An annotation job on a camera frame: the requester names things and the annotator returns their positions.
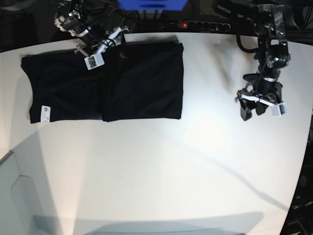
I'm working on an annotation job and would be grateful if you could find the white clothing label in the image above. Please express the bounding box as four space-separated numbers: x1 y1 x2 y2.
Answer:
40 105 51 123

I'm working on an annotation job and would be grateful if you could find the black T-shirt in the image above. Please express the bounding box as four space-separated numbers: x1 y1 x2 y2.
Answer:
21 42 184 123

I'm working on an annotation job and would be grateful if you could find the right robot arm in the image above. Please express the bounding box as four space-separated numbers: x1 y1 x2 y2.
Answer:
54 0 136 57

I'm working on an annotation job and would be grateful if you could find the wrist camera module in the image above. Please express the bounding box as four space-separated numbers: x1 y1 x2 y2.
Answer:
84 53 105 70
271 102 287 118

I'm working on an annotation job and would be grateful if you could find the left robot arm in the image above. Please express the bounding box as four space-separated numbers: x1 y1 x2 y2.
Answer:
235 3 291 121

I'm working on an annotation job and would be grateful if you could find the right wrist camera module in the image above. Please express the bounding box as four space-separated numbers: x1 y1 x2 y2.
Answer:
84 53 105 70

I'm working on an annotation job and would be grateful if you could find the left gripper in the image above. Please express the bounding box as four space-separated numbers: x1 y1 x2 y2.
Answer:
235 77 284 121

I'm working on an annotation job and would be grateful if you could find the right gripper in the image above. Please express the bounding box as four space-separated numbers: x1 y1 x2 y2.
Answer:
74 26 130 59

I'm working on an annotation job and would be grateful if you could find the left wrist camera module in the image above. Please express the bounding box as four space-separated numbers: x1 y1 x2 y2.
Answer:
271 102 287 118

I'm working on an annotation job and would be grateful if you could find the blue plastic box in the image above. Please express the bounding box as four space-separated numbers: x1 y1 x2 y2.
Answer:
117 0 188 11

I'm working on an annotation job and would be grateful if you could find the black power strip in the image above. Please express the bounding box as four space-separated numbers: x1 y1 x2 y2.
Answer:
168 21 231 33

